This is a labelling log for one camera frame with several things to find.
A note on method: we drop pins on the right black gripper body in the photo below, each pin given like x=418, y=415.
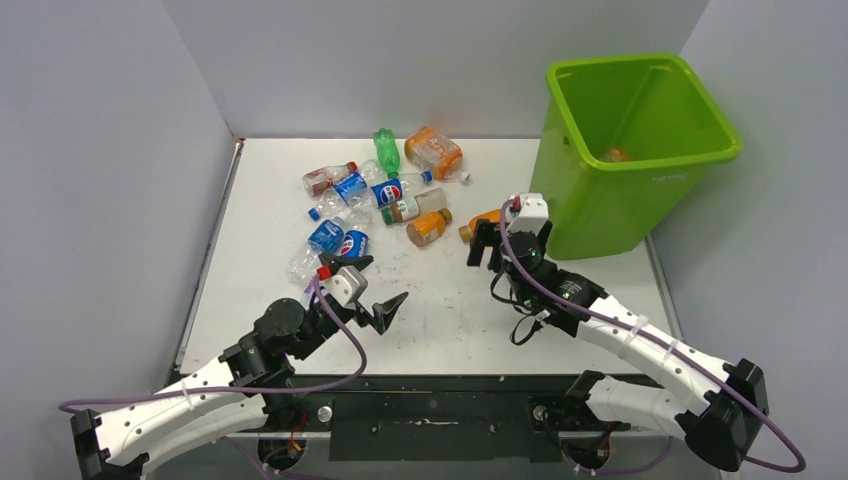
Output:
x=496, y=261

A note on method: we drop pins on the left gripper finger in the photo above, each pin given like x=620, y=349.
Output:
x=335, y=263
x=384, y=313

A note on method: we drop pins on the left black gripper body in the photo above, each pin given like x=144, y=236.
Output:
x=325, y=325

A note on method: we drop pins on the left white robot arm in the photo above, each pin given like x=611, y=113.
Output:
x=246, y=387

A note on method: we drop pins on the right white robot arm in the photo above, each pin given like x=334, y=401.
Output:
x=715, y=407

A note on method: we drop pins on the green plastic bin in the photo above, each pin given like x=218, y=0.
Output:
x=655, y=108

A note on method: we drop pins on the orange juice bottle lying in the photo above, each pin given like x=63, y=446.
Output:
x=467, y=231

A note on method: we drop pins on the pepsi bottle left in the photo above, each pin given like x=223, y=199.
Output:
x=356, y=225

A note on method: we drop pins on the small orange juice bottle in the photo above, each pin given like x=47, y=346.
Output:
x=428, y=227

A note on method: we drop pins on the blue label crushed bottle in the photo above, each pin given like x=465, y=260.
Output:
x=340, y=196

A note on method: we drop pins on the crushed red label bottle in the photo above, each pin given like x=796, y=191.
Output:
x=319, y=180

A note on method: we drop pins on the pepsi bottle blue cap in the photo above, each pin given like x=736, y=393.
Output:
x=396, y=188

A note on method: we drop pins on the large orange tea bottle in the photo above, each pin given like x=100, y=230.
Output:
x=432, y=151

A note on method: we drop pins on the green soda bottle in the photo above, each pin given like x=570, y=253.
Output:
x=387, y=151

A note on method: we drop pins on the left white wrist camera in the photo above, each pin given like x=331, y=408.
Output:
x=345, y=286

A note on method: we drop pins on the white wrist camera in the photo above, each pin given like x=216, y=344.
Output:
x=527, y=212
x=345, y=286

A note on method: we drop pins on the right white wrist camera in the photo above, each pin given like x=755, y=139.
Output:
x=527, y=212

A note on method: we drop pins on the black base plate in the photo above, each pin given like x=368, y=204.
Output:
x=437, y=418

